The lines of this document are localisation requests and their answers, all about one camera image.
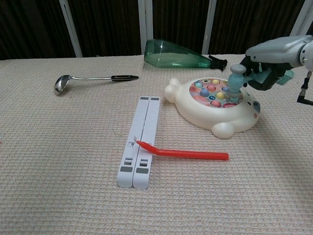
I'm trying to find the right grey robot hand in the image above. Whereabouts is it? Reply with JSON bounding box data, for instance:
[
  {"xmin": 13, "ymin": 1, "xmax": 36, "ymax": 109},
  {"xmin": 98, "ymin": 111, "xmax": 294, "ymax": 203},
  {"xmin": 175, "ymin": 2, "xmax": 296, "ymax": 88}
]
[{"xmin": 239, "ymin": 35, "xmax": 307, "ymax": 91}]

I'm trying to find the steel ladle black handle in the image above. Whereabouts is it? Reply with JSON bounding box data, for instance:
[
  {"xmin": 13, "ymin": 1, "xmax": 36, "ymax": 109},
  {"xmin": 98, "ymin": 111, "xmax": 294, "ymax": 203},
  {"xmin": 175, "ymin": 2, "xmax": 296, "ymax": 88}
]
[{"xmin": 53, "ymin": 74, "xmax": 139, "ymax": 96}]

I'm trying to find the white whack-a-mole toy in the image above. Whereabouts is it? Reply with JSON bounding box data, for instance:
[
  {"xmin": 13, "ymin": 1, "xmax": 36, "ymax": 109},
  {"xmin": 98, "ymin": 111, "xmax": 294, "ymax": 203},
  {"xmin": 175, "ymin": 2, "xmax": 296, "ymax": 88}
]
[{"xmin": 164, "ymin": 77, "xmax": 262, "ymax": 140}]

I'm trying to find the white folding laptop stand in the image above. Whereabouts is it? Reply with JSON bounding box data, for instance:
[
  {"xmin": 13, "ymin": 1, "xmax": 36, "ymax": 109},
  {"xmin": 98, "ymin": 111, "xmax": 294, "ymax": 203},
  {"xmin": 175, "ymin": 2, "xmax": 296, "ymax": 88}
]
[{"xmin": 116, "ymin": 96, "xmax": 161, "ymax": 189}]

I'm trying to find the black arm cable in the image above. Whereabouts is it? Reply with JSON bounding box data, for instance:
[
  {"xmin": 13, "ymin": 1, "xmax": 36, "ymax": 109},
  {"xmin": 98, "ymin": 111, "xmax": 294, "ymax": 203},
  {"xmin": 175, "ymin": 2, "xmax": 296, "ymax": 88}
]
[{"xmin": 296, "ymin": 70, "xmax": 313, "ymax": 106}]

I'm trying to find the white frame post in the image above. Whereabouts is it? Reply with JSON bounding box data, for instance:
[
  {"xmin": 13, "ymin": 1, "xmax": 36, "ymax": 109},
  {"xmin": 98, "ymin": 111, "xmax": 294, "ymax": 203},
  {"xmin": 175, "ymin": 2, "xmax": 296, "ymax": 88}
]
[
  {"xmin": 137, "ymin": 0, "xmax": 154, "ymax": 56},
  {"xmin": 290, "ymin": 0, "xmax": 313, "ymax": 40},
  {"xmin": 58, "ymin": 0, "xmax": 83, "ymax": 58},
  {"xmin": 201, "ymin": 0, "xmax": 217, "ymax": 55}
]

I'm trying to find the beige woven tablecloth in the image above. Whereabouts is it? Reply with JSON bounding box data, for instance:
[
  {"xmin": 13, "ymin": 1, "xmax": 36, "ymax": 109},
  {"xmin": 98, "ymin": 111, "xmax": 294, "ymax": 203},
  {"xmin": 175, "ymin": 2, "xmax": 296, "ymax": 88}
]
[{"xmin": 0, "ymin": 52, "xmax": 313, "ymax": 235}]

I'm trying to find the green spray bottle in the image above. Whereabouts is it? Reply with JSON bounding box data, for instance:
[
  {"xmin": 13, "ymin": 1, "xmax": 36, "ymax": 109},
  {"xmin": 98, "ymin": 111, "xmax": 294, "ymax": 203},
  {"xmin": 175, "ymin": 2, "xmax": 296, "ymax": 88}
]
[{"xmin": 143, "ymin": 39, "xmax": 228, "ymax": 72}]

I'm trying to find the red bent plastic stick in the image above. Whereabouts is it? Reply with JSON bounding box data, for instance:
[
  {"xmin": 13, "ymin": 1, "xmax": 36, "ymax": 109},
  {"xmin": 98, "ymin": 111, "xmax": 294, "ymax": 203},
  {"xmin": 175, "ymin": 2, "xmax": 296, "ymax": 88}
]
[{"xmin": 135, "ymin": 140, "xmax": 230, "ymax": 162}]

